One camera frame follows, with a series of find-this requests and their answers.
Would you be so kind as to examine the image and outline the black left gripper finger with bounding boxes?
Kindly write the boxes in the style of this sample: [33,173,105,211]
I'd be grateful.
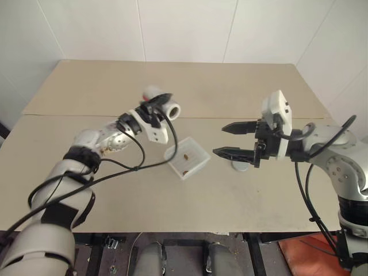
[152,112,168,129]
[145,93,174,109]

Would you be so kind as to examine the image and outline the grey rounded shape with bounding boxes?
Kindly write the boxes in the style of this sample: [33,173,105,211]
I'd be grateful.
[203,241,243,276]
[139,241,168,276]

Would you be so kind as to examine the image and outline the thin white cable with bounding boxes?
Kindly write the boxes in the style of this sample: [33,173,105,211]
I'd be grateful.
[129,232,144,276]

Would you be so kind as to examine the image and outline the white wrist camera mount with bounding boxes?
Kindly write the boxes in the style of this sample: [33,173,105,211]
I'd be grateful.
[260,90,294,159]
[128,108,170,145]

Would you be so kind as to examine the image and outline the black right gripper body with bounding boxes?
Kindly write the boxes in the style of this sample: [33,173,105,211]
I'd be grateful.
[252,118,282,170]

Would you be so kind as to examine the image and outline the black object at room edge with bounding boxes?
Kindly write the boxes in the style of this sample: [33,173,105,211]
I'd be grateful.
[0,118,12,149]

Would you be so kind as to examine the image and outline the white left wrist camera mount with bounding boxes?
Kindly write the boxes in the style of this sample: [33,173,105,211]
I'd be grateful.
[128,108,170,145]

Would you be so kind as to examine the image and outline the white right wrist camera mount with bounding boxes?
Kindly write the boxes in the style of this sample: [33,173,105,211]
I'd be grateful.
[260,90,294,159]

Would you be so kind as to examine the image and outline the black table frame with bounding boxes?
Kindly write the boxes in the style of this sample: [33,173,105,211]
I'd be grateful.
[71,231,340,276]

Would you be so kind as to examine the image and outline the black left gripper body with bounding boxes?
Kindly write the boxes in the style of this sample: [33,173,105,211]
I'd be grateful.
[136,102,162,129]

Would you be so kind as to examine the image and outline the orange sheet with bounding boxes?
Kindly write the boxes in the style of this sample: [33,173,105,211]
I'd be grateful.
[278,232,347,276]

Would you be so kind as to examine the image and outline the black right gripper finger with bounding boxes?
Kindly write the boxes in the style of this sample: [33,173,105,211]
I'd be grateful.
[221,120,259,136]
[212,146,256,167]

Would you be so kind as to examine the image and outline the small metal bracket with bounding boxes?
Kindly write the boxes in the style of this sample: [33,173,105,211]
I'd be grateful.
[105,235,121,250]

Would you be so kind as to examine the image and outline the grey round jar lid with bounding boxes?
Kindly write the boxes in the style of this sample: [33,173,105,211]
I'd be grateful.
[232,160,250,173]

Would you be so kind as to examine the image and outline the white plastic box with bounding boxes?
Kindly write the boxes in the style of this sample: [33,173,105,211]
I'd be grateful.
[163,137,212,181]

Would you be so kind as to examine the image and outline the white jar with red label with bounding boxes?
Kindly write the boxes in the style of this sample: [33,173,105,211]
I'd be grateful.
[141,85,182,121]

